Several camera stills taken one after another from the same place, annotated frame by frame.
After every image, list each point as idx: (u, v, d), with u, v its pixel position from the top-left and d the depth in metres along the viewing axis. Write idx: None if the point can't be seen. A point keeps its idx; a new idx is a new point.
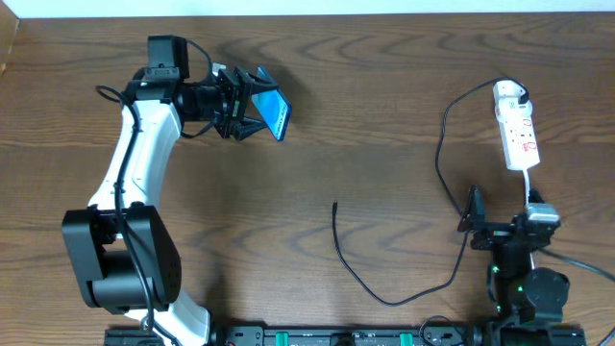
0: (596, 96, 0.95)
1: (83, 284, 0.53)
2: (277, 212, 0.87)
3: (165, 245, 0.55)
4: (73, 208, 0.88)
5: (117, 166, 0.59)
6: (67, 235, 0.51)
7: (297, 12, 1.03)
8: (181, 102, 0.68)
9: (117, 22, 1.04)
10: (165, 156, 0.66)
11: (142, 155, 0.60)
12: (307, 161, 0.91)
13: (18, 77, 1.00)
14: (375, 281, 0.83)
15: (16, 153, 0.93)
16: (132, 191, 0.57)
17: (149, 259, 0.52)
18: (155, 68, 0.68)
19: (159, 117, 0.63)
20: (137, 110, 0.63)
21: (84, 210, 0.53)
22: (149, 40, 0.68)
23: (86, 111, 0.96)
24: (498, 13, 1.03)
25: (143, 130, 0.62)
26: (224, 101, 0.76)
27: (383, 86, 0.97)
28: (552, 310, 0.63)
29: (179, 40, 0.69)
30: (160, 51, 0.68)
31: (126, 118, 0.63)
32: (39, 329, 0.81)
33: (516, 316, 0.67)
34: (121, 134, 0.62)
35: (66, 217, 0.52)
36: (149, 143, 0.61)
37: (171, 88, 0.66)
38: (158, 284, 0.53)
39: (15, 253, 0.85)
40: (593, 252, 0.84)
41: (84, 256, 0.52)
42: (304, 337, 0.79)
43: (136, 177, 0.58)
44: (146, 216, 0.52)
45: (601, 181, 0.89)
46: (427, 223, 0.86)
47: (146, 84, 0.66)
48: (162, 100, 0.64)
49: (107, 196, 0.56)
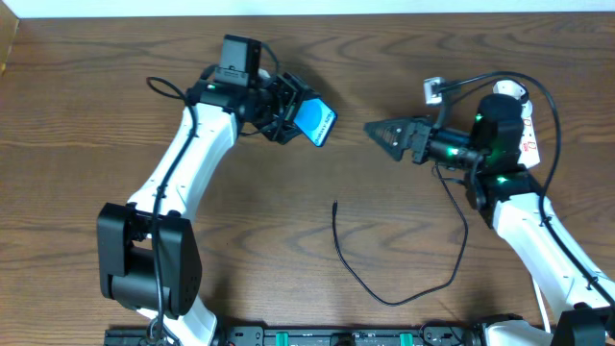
0: (596, 96, 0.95)
1: (104, 277, 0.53)
2: (277, 213, 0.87)
3: (191, 258, 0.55)
4: (72, 207, 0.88)
5: (165, 171, 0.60)
6: (101, 229, 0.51)
7: (298, 12, 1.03)
8: (242, 111, 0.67)
9: (116, 22, 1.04)
10: (212, 164, 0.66)
11: (191, 161, 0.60)
12: (307, 161, 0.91)
13: (18, 76, 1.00)
14: (375, 281, 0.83)
15: (16, 153, 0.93)
16: (172, 198, 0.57)
17: (170, 270, 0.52)
18: (225, 69, 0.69)
19: (218, 126, 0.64)
20: (198, 112, 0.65)
21: (122, 206, 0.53)
22: (226, 41, 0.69)
23: (86, 111, 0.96)
24: (498, 13, 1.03)
25: (199, 135, 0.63)
26: (281, 106, 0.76)
27: (383, 86, 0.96)
28: (511, 117, 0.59)
29: (255, 45, 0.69)
30: (234, 54, 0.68)
31: (185, 119, 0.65)
32: (39, 328, 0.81)
33: (487, 150, 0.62)
34: (179, 133, 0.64)
35: (104, 210, 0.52)
36: (200, 152, 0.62)
37: (236, 97, 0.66)
38: (174, 295, 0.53)
39: (16, 253, 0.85)
40: (593, 252, 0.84)
41: (110, 251, 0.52)
42: (304, 337, 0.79)
43: (182, 184, 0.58)
44: (179, 231, 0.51)
45: (600, 180, 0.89)
46: (428, 222, 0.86)
47: (212, 86, 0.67)
48: (224, 108, 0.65)
49: (148, 198, 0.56)
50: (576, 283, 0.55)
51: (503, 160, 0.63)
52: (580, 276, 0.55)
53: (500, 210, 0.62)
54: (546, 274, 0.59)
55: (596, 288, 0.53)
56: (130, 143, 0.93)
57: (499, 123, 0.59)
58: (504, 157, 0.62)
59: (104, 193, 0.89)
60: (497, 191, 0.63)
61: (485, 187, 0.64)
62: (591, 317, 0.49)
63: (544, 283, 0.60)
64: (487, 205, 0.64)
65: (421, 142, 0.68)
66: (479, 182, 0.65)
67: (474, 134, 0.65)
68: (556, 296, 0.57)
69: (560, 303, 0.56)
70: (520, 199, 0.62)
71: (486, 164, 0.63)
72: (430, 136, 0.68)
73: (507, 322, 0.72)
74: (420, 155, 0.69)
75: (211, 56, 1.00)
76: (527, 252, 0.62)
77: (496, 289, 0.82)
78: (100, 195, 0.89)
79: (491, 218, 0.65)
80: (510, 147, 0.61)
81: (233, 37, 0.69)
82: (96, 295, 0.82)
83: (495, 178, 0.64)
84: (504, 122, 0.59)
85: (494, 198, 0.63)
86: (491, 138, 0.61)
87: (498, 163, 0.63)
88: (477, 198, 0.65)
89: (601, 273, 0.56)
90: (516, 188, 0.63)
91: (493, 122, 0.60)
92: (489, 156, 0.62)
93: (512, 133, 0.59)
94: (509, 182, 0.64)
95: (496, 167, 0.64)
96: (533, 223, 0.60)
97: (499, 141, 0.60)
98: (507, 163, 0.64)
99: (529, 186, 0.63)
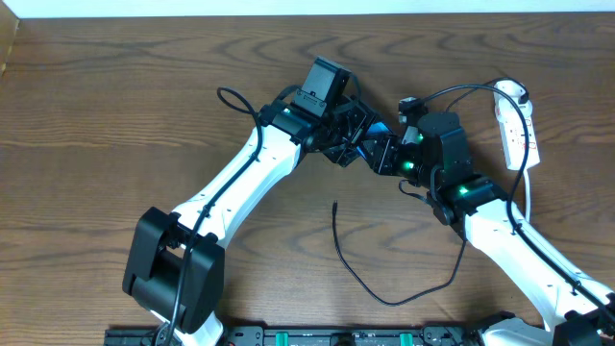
0: (596, 96, 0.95)
1: (129, 274, 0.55)
2: (277, 213, 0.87)
3: (215, 283, 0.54)
4: (72, 207, 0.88)
5: (218, 189, 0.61)
6: (140, 229, 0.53)
7: (299, 12, 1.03)
8: (309, 143, 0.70)
9: (117, 22, 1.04)
10: (263, 193, 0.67)
11: (246, 187, 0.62)
12: (307, 161, 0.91)
13: (18, 77, 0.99)
14: (375, 281, 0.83)
15: (16, 153, 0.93)
16: (215, 220, 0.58)
17: (190, 288, 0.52)
18: (306, 93, 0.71)
19: (280, 155, 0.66)
20: (264, 135, 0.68)
21: (165, 213, 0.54)
22: (316, 66, 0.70)
23: (86, 111, 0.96)
24: (498, 14, 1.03)
25: (258, 159, 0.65)
26: (349, 130, 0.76)
27: (383, 85, 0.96)
28: (450, 130, 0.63)
29: (343, 75, 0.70)
30: (321, 80, 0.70)
31: (253, 138, 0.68)
32: (39, 328, 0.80)
33: (439, 164, 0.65)
34: (243, 152, 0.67)
35: (148, 213, 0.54)
36: (256, 177, 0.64)
37: (306, 128, 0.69)
38: (188, 313, 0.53)
39: (16, 253, 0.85)
40: (594, 252, 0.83)
41: (142, 255, 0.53)
42: (304, 337, 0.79)
43: (228, 208, 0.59)
44: (211, 258, 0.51)
45: (600, 180, 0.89)
46: (428, 222, 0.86)
47: (288, 111, 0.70)
48: (292, 137, 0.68)
49: (192, 212, 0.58)
50: (560, 290, 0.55)
51: (455, 168, 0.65)
52: (563, 283, 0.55)
53: (469, 223, 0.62)
54: (530, 284, 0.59)
55: (581, 293, 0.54)
56: (130, 143, 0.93)
57: (441, 137, 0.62)
58: (455, 166, 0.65)
59: (105, 192, 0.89)
60: (463, 204, 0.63)
61: (449, 202, 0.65)
62: (583, 325, 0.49)
63: (528, 291, 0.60)
64: (456, 218, 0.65)
65: (381, 154, 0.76)
66: (441, 196, 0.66)
67: (422, 148, 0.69)
68: (545, 306, 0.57)
69: (550, 312, 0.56)
70: (486, 210, 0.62)
71: (444, 177, 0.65)
72: (391, 148, 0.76)
73: (501, 323, 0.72)
74: (380, 164, 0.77)
75: (210, 56, 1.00)
76: (507, 265, 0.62)
77: (496, 289, 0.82)
78: (100, 195, 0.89)
79: (462, 232, 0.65)
80: (459, 156, 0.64)
81: (325, 63, 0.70)
82: (96, 295, 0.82)
83: (456, 188, 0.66)
84: (447, 135, 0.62)
85: (462, 210, 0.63)
86: (439, 153, 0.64)
87: (452, 174, 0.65)
88: (444, 212, 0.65)
89: (581, 274, 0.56)
90: (479, 197, 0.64)
91: (436, 137, 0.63)
92: (443, 168, 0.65)
93: (455, 142, 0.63)
94: (470, 191, 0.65)
95: (454, 179, 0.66)
96: (504, 232, 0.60)
97: (447, 154, 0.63)
98: (461, 173, 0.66)
99: (493, 191, 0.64)
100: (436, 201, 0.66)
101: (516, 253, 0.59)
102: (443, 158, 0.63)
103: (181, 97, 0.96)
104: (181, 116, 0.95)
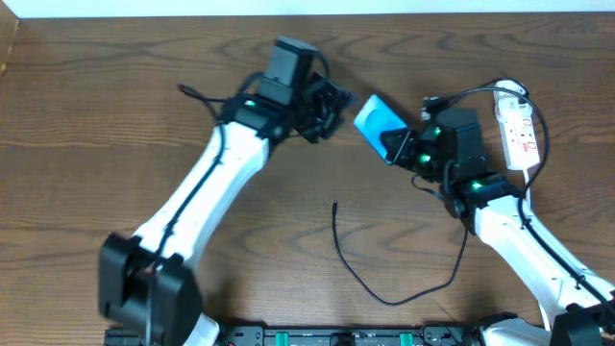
0: (596, 96, 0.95)
1: (102, 302, 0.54)
2: (277, 213, 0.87)
3: (190, 299, 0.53)
4: (71, 207, 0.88)
5: (178, 202, 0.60)
6: (102, 259, 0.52)
7: (299, 12, 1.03)
8: (279, 133, 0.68)
9: (117, 22, 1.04)
10: (235, 193, 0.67)
11: (210, 193, 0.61)
12: (307, 162, 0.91)
13: (19, 77, 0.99)
14: (375, 281, 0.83)
15: (17, 153, 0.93)
16: (180, 236, 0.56)
17: (162, 311, 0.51)
18: (269, 80, 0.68)
19: (246, 154, 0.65)
20: (226, 135, 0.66)
21: (127, 239, 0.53)
22: (276, 48, 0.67)
23: (87, 111, 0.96)
24: (499, 13, 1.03)
25: (222, 161, 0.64)
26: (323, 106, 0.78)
27: (383, 86, 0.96)
28: (470, 124, 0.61)
29: (306, 56, 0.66)
30: (282, 63, 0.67)
31: (214, 140, 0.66)
32: (39, 329, 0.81)
33: (454, 159, 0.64)
34: (206, 156, 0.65)
35: (108, 241, 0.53)
36: (221, 182, 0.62)
37: (272, 120, 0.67)
38: (166, 333, 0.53)
39: (16, 253, 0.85)
40: (593, 252, 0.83)
41: (110, 283, 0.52)
42: (304, 337, 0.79)
43: (193, 220, 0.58)
44: (178, 279, 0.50)
45: (600, 181, 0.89)
46: (428, 222, 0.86)
47: (252, 103, 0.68)
48: (258, 133, 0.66)
49: (156, 234, 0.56)
50: (564, 284, 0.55)
51: (470, 164, 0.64)
52: (568, 277, 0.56)
53: (479, 216, 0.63)
54: (534, 277, 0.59)
55: (585, 288, 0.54)
56: (131, 143, 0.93)
57: (457, 133, 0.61)
58: (471, 162, 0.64)
59: (105, 192, 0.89)
60: (475, 198, 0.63)
61: (461, 195, 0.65)
62: (584, 317, 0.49)
63: (531, 284, 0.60)
64: (467, 211, 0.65)
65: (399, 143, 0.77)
66: (455, 189, 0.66)
67: (437, 142, 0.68)
68: (547, 300, 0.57)
69: (550, 304, 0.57)
70: (497, 204, 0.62)
71: (457, 171, 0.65)
72: (410, 141, 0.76)
73: (501, 322, 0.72)
74: (397, 155, 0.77)
75: (210, 56, 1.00)
76: (512, 258, 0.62)
77: (496, 289, 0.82)
78: (100, 195, 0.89)
79: (473, 226, 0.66)
80: (474, 152, 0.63)
81: (283, 45, 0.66)
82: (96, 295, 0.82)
83: (469, 184, 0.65)
84: (465, 130, 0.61)
85: (473, 205, 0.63)
86: (454, 148, 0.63)
87: (466, 169, 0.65)
88: (455, 206, 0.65)
89: (586, 270, 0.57)
90: (491, 193, 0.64)
91: (453, 132, 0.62)
92: (456, 163, 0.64)
93: (472, 137, 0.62)
94: (483, 187, 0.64)
95: (466, 174, 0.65)
96: (514, 227, 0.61)
97: (462, 149, 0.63)
98: (475, 168, 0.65)
99: (504, 189, 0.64)
100: (449, 194, 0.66)
101: (522, 245, 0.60)
102: (459, 153, 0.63)
103: (182, 97, 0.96)
104: (181, 116, 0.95)
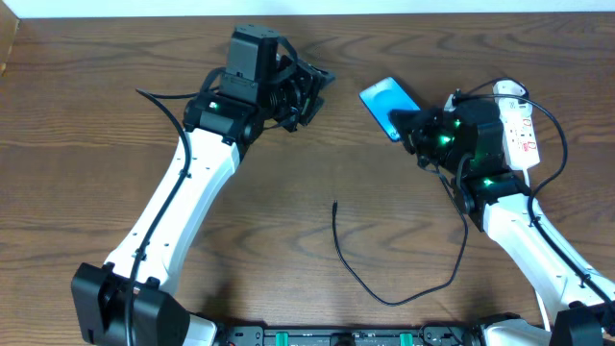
0: (597, 96, 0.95)
1: (83, 331, 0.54)
2: (277, 213, 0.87)
3: (173, 322, 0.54)
4: (71, 207, 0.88)
5: (147, 223, 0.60)
6: (77, 288, 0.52)
7: (299, 12, 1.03)
8: (248, 133, 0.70)
9: (117, 22, 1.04)
10: (209, 202, 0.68)
11: (182, 208, 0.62)
12: (307, 162, 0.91)
13: (19, 76, 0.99)
14: (375, 281, 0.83)
15: (17, 153, 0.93)
16: (152, 261, 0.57)
17: (144, 335, 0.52)
18: (233, 76, 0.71)
19: (213, 164, 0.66)
20: (190, 147, 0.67)
21: (99, 268, 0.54)
22: (233, 42, 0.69)
23: (87, 111, 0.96)
24: (498, 13, 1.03)
25: (189, 174, 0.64)
26: (296, 90, 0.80)
27: None
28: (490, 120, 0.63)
29: (265, 46, 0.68)
30: (245, 56, 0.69)
31: (180, 152, 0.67)
32: (39, 329, 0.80)
33: (471, 154, 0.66)
34: (174, 168, 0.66)
35: (80, 272, 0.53)
36: (189, 194, 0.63)
37: (239, 121, 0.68)
38: None
39: (16, 253, 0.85)
40: (594, 252, 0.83)
41: (88, 311, 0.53)
42: (304, 337, 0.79)
43: (165, 242, 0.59)
44: (155, 304, 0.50)
45: (600, 180, 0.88)
46: (428, 222, 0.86)
47: (216, 105, 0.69)
48: (225, 137, 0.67)
49: (127, 259, 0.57)
50: (568, 281, 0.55)
51: (485, 161, 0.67)
52: (572, 275, 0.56)
53: (488, 212, 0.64)
54: (539, 275, 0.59)
55: (589, 286, 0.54)
56: (131, 142, 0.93)
57: (479, 128, 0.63)
58: (487, 159, 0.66)
59: (105, 192, 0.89)
60: (485, 194, 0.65)
61: (472, 191, 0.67)
62: (587, 315, 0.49)
63: (535, 283, 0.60)
64: (477, 208, 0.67)
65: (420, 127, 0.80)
66: (466, 184, 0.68)
67: (457, 135, 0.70)
68: (550, 297, 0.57)
69: (553, 301, 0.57)
70: (508, 201, 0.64)
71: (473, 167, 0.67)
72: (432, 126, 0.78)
73: (501, 322, 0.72)
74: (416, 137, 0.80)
75: (210, 56, 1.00)
76: (519, 254, 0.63)
77: (497, 289, 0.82)
78: (100, 195, 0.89)
79: (480, 222, 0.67)
80: (492, 148, 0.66)
81: (239, 38, 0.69)
82: None
83: (480, 180, 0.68)
84: (485, 126, 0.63)
85: (483, 200, 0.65)
86: (473, 142, 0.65)
87: (480, 165, 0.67)
88: (466, 202, 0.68)
89: (592, 270, 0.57)
90: (502, 190, 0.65)
91: (474, 126, 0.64)
92: (473, 159, 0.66)
93: (491, 134, 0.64)
94: (495, 185, 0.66)
95: (479, 170, 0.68)
96: (522, 224, 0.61)
97: (480, 145, 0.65)
98: (490, 166, 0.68)
99: (516, 187, 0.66)
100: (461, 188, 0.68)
101: (528, 242, 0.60)
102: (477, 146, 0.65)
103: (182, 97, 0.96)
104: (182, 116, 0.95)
